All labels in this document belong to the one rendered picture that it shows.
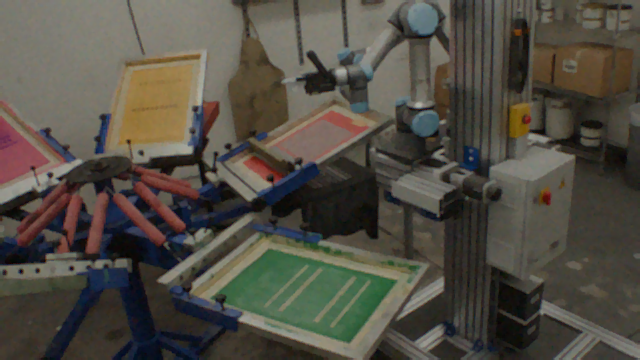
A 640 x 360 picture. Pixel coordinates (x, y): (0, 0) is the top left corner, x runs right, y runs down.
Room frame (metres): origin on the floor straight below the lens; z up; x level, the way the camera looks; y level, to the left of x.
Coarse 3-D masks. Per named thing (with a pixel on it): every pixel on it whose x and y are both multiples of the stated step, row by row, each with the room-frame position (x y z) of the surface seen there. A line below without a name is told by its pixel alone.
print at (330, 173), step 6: (324, 168) 2.96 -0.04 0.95; (330, 168) 2.95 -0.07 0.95; (336, 168) 2.94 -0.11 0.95; (324, 174) 2.88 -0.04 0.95; (330, 174) 2.87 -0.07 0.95; (336, 174) 2.86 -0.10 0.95; (342, 174) 2.85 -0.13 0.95; (348, 174) 2.84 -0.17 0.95; (312, 180) 2.81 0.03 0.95; (318, 180) 2.80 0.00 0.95; (324, 180) 2.80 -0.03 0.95; (330, 180) 2.79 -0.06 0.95; (336, 180) 2.78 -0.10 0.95; (312, 186) 2.73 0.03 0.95; (318, 186) 2.73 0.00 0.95
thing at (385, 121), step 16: (336, 96) 3.25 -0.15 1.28; (304, 112) 3.18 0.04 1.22; (320, 112) 3.19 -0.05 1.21; (368, 112) 2.91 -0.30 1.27; (288, 128) 3.09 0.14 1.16; (384, 128) 2.73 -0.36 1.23; (352, 144) 2.64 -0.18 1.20; (320, 160) 2.57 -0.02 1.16; (240, 176) 2.68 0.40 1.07; (256, 192) 2.49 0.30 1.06
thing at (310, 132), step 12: (324, 120) 3.07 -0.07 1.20; (336, 120) 3.02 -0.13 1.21; (300, 132) 3.02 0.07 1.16; (312, 132) 2.97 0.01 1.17; (324, 132) 2.92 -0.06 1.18; (276, 144) 2.98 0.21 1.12; (288, 144) 2.93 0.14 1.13; (300, 144) 2.88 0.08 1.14; (252, 156) 2.93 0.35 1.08; (252, 168) 2.80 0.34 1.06; (264, 168) 2.75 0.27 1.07
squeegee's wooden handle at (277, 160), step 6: (252, 138) 2.91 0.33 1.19; (252, 144) 2.87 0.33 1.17; (258, 144) 2.82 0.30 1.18; (258, 150) 2.81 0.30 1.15; (264, 150) 2.73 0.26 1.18; (270, 150) 2.70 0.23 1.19; (264, 156) 2.76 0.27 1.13; (270, 156) 2.67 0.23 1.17; (276, 156) 2.62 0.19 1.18; (270, 162) 2.70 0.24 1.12; (276, 162) 2.62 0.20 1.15; (282, 162) 2.56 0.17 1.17; (282, 168) 2.57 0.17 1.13; (288, 168) 2.58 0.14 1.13
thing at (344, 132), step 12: (348, 120) 2.97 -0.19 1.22; (336, 132) 2.88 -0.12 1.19; (348, 132) 2.83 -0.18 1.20; (360, 132) 2.79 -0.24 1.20; (312, 144) 2.83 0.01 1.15; (324, 144) 2.79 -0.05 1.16; (336, 144) 2.75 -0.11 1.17; (300, 156) 2.75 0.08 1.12; (312, 156) 2.71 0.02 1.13; (276, 180) 2.59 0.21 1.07
